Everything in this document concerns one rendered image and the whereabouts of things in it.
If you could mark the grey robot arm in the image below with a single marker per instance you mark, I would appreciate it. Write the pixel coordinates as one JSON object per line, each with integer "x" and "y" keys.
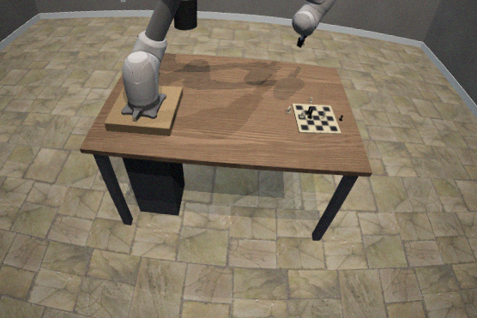
{"x": 140, "y": 75}

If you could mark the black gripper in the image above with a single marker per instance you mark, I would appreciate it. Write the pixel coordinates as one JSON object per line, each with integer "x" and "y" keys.
{"x": 300, "y": 41}

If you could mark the black and cream chessboard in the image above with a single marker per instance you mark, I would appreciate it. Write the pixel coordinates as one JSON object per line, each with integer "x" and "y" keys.
{"x": 316, "y": 125}

